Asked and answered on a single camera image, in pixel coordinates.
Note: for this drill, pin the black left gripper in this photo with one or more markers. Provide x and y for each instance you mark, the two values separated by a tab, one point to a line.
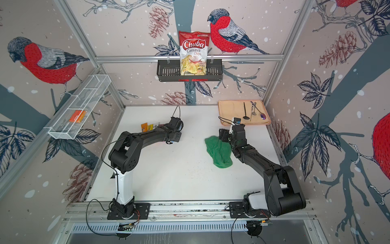
178	139

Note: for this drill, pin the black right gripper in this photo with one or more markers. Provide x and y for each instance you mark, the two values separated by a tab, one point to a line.
223	134

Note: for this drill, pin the green microfibre cloth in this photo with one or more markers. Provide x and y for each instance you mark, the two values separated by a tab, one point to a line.
219	151

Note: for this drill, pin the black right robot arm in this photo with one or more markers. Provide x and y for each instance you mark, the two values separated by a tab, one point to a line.
283	193

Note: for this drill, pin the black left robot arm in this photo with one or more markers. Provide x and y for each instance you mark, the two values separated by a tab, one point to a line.
125	154

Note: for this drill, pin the yellow toothpaste tube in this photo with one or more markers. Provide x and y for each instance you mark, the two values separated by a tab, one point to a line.
150	127

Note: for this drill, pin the orange toothpaste tube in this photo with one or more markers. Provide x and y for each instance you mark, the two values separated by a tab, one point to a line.
144	127

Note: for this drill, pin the black ladle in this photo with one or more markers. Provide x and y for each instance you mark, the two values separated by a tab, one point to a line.
245	112

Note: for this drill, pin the beige cloth mat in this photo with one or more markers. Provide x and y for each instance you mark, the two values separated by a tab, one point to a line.
230	109

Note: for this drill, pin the purple spoon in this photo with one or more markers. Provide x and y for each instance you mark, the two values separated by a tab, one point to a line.
263	116

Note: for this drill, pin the red cassava chips bag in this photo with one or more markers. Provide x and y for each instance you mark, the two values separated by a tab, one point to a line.
193	53

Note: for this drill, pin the orange packet in basket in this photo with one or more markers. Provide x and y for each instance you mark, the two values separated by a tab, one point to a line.
77	116

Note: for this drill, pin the black wall basket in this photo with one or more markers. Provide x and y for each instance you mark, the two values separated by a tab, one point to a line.
175	71

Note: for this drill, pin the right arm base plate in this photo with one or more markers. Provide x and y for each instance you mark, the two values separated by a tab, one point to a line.
242	209

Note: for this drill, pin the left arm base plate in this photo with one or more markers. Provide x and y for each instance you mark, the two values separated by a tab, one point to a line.
130	211

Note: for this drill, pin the white wire shelf basket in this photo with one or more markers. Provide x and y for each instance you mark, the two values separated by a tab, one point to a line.
91	91

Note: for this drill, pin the aluminium front rail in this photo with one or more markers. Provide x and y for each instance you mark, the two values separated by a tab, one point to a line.
179	211

